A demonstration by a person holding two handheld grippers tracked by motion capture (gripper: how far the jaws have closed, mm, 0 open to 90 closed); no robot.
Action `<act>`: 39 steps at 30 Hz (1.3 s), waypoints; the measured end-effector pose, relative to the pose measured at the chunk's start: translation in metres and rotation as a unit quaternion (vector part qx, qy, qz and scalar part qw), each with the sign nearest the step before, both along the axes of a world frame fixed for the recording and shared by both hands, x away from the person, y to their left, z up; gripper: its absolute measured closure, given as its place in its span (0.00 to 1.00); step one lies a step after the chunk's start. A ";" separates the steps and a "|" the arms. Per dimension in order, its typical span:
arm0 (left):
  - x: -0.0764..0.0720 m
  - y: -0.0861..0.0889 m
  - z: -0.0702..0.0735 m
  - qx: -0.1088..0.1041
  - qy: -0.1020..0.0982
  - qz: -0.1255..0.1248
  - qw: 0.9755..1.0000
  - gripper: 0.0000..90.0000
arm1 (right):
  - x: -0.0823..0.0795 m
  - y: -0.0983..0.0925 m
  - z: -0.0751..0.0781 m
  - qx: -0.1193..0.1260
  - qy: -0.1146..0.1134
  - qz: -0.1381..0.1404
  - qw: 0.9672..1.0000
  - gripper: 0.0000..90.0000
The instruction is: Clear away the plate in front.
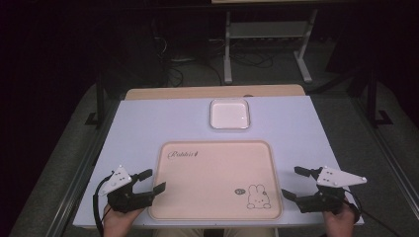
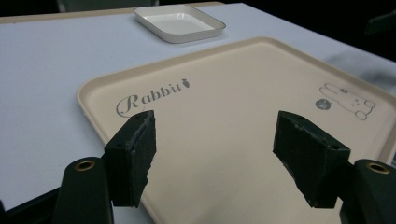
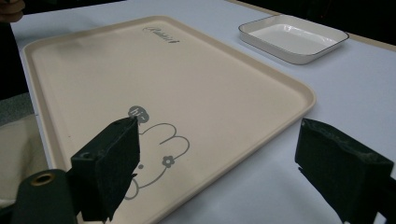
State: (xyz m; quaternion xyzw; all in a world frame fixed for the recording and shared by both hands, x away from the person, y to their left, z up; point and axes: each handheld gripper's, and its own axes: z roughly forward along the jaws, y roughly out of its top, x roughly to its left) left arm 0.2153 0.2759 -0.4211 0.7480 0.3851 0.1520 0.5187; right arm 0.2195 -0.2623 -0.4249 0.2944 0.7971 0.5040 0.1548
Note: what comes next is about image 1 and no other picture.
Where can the white metal desk frame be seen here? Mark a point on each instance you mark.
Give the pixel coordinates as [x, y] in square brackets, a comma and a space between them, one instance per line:
[268, 30]

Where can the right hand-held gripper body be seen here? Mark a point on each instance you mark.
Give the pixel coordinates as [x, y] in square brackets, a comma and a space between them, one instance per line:
[321, 202]

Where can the person's left hand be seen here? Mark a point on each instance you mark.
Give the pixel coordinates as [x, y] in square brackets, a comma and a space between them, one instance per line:
[117, 223]

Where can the pink tray with rabbit print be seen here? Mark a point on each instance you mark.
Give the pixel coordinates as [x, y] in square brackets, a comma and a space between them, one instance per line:
[214, 184]

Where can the white square dish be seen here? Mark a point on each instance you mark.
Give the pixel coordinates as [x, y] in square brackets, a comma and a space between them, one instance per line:
[229, 114]

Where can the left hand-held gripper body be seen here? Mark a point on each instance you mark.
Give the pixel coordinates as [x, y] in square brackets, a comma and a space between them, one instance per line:
[125, 200]

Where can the person's right hand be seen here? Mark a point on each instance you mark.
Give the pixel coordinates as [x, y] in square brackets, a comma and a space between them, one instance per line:
[341, 222]

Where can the black metal stand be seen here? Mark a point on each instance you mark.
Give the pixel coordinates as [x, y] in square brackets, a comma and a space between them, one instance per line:
[372, 98]
[100, 98]

